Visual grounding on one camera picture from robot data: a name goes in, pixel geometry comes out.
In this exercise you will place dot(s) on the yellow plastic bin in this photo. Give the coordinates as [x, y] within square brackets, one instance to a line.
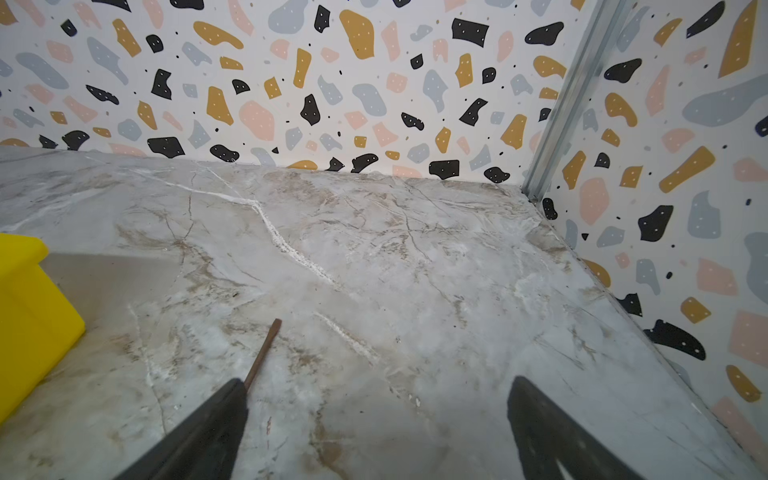
[39, 325]

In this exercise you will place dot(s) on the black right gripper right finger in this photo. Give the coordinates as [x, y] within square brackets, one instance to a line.
[551, 445]

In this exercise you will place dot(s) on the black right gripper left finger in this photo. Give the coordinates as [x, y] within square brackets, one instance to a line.
[204, 446]

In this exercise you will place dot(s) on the black and yellow screwdriver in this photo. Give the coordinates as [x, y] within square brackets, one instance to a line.
[263, 351]

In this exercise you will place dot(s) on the aluminium corner profile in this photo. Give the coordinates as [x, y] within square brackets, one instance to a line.
[601, 32]

